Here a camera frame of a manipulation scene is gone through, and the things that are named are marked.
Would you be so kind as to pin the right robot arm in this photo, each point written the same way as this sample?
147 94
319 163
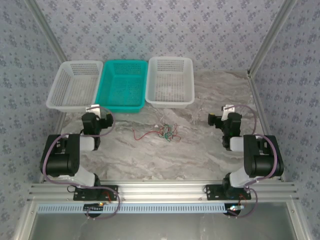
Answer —
262 160

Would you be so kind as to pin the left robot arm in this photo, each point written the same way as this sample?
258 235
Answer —
58 160

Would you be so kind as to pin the teal perforated plastic basket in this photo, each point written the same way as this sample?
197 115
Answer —
122 85

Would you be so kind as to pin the white perforated plastic basket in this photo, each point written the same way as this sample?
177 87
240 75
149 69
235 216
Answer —
170 80
75 85

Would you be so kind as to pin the black controller board with LEDs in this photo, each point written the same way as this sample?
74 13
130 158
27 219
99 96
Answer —
235 210
93 208

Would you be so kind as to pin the grey metal bottom panel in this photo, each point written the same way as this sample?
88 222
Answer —
162 227

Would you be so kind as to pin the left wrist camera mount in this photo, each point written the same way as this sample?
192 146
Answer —
93 109

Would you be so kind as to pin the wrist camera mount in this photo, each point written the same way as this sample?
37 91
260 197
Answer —
227 110
93 109

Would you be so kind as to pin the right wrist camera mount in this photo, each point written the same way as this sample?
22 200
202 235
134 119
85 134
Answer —
227 110

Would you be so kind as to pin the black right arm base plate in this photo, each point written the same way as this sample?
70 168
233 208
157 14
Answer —
215 191

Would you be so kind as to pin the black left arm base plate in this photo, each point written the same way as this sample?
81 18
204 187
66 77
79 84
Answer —
85 195

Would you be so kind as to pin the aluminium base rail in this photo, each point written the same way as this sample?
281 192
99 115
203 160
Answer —
162 190

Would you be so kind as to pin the aluminium frame post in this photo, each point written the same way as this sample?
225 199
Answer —
47 32
272 35

